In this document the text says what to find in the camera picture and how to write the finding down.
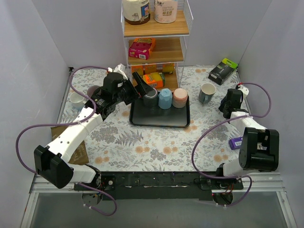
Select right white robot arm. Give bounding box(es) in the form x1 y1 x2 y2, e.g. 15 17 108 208
215 86 279 189

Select brown cartoon paper roll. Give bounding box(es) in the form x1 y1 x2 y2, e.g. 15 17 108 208
122 0 150 25

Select lavender purple mug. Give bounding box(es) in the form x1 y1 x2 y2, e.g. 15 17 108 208
87 85 99 97

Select yellow sponge box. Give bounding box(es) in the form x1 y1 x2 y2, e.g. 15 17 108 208
162 63 175 74
144 64 157 74
131 65 144 76

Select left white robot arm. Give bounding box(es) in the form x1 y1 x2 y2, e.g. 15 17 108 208
34 72 153 190

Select white wire wooden shelf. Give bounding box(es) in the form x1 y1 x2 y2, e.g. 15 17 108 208
121 0 193 91

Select yellow sponge box right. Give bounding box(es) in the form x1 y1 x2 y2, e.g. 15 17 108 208
162 63 175 74

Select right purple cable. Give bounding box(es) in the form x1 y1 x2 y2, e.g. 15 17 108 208
191 82 273 207

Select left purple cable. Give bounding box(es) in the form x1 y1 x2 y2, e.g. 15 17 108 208
15 66 118 216

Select dark grey mug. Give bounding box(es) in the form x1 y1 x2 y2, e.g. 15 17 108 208
143 88 158 107

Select floral table mat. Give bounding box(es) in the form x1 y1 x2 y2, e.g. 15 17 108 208
56 66 266 172

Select yellow sponge box left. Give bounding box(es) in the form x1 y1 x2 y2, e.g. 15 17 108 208
131 65 144 76

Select pink mug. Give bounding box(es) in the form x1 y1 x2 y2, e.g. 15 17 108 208
172 88 188 108

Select light blue faceted mug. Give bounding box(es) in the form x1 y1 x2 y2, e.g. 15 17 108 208
158 88 172 109

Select pink cotton tissue roll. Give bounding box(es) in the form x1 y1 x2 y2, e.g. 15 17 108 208
154 0 178 24

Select navy blue mug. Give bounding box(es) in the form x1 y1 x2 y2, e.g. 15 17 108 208
220 97 226 106

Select brown paper bag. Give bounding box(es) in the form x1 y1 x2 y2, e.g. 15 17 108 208
50 126 89 165

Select slate blue mug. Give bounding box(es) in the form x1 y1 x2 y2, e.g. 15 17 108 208
199 83 216 105

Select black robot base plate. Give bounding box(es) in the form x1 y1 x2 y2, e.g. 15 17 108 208
73 171 244 201

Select orange green sponge pack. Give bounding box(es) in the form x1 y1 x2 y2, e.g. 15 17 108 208
142 72 165 88

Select pink orange sponge box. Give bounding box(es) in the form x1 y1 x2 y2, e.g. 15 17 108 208
128 38 156 60

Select white and blue mug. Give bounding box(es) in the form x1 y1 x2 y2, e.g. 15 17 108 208
70 92 86 110

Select purple white box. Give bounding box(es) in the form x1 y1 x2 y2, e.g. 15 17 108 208
228 137 243 150

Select black green razor box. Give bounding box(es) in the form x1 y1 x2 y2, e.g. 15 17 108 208
208 58 238 85

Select yellow sponge box middle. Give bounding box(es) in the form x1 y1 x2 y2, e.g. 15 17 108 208
144 64 157 74

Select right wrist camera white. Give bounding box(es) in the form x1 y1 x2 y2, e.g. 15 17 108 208
236 84 249 101

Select purple cable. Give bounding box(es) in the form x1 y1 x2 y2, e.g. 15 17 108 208
15 66 118 216
191 82 273 207

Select black serving tray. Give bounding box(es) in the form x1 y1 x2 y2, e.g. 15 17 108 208
129 99 190 128

